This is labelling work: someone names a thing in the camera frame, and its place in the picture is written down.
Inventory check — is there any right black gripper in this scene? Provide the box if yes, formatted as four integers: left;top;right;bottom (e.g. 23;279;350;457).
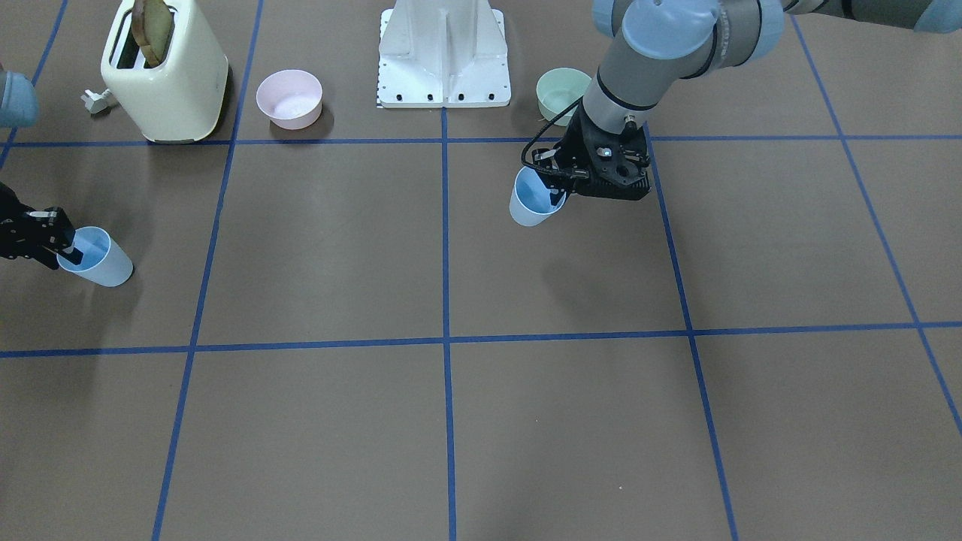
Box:
1;184;83;266

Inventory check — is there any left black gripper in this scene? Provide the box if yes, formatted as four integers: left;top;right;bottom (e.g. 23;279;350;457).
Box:
547;104;652;207

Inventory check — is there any light blue cup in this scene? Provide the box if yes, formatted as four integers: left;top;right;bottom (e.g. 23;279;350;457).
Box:
509;167;567;227
57;226;135;287

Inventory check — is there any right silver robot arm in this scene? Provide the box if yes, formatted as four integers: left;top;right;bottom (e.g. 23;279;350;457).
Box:
1;69;83;270

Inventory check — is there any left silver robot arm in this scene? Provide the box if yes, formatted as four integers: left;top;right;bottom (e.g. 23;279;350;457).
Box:
522;1;960;204

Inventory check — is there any mint green bowl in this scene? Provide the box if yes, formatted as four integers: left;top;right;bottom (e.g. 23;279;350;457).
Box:
535;66;592;121

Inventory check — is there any white toaster power plug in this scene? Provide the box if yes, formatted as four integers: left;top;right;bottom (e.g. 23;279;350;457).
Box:
81;89;117;114

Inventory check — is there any cream toaster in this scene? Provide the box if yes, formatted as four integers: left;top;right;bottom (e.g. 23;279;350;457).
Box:
100;1;229;144

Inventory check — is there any bread slice in toaster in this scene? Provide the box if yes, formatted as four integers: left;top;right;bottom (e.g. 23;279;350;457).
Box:
131;0;174;68

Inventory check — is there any pink bowl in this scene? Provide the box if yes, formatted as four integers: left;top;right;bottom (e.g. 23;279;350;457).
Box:
256;69;323;131

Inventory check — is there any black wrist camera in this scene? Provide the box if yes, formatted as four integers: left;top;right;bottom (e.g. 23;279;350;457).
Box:
527;147;578;189

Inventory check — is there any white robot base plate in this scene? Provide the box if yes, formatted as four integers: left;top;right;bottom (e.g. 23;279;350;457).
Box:
376;1;512;109

